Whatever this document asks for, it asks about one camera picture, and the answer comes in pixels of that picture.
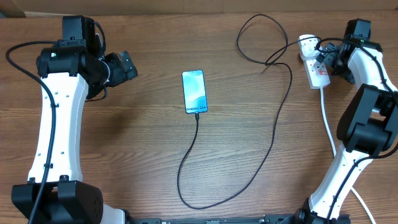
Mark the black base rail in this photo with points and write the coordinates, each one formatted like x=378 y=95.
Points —
x=267 y=219

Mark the white USB wall charger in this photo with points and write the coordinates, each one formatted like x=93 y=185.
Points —
x=307 y=46

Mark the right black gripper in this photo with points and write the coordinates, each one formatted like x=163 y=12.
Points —
x=328 y=56

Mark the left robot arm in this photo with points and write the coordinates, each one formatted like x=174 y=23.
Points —
x=71 y=72

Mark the blue Galaxy smartphone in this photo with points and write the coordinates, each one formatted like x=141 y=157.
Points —
x=194 y=92

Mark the brown cardboard sheet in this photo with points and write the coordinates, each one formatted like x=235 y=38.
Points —
x=22 y=8

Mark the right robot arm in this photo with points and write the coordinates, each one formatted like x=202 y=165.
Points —
x=368 y=127

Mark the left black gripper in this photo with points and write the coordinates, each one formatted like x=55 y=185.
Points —
x=120 y=74

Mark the white power strip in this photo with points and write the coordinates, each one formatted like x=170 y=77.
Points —
x=317 y=74

